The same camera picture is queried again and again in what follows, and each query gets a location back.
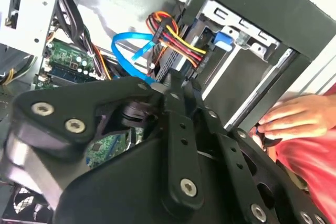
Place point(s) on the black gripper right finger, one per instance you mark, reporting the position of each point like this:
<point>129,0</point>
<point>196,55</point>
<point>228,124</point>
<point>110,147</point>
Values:
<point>225,145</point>

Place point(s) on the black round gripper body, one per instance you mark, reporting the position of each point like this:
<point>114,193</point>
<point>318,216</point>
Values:
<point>118,187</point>

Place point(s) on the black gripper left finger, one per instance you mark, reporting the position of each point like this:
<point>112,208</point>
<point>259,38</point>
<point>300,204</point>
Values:
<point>78,98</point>

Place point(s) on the small round black tool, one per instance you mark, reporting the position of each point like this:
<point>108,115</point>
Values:
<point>271,142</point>

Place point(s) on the hard disk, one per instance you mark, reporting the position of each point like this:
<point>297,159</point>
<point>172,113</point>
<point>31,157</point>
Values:
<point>223,41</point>

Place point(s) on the person's hand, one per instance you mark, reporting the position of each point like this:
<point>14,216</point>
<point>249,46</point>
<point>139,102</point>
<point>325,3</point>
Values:
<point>296,116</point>

